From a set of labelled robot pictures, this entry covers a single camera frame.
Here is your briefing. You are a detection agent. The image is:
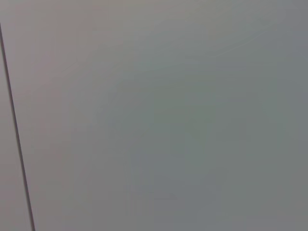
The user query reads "thin dark wall strip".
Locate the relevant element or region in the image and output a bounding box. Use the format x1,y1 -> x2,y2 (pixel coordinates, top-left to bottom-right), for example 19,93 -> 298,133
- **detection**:
0,23 -> 36,231

